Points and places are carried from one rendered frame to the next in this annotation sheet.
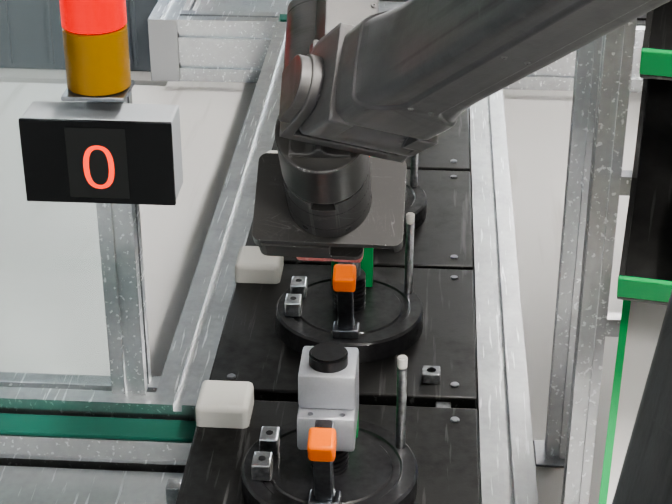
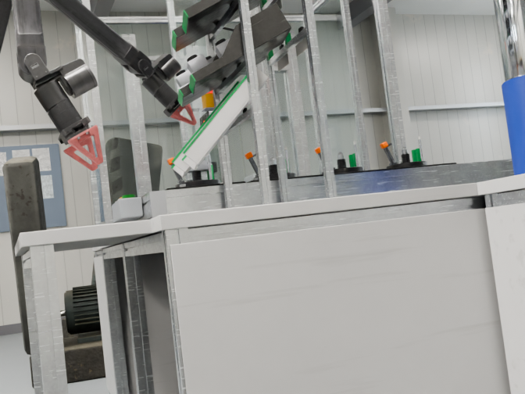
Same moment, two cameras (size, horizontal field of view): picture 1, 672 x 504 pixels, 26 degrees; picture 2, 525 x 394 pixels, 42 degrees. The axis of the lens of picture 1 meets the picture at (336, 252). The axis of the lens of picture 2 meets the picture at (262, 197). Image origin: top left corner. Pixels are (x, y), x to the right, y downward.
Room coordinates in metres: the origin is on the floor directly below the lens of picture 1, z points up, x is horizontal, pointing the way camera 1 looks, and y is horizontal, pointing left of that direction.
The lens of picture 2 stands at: (0.31, -2.02, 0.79)
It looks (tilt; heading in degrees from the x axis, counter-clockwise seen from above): 4 degrees up; 67
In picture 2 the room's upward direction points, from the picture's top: 7 degrees counter-clockwise
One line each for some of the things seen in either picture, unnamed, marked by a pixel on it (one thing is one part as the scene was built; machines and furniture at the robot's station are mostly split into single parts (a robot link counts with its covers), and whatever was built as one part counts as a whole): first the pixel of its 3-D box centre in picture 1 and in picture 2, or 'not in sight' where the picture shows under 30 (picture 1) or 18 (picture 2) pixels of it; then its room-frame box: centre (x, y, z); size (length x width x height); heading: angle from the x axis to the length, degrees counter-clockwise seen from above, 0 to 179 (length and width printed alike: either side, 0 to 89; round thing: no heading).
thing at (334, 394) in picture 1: (329, 383); (198, 159); (0.96, 0.00, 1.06); 0.08 x 0.04 x 0.07; 176
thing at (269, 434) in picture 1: (269, 440); not in sight; (0.97, 0.05, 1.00); 0.02 x 0.01 x 0.02; 176
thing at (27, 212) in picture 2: not in sight; (79, 262); (0.94, 3.05, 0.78); 0.92 x 0.90 x 1.57; 178
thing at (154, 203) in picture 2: not in sight; (139, 217); (0.81, 0.29, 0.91); 0.89 x 0.06 x 0.11; 86
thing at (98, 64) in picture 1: (96, 55); (208, 102); (1.08, 0.19, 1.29); 0.05 x 0.05 x 0.05
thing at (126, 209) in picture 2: not in sight; (126, 209); (0.74, 0.10, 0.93); 0.21 x 0.07 x 0.06; 86
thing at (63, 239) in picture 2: not in sight; (151, 232); (0.74, -0.16, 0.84); 0.90 x 0.70 x 0.03; 89
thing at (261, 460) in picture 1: (262, 465); not in sight; (0.93, 0.06, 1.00); 0.02 x 0.01 x 0.02; 176
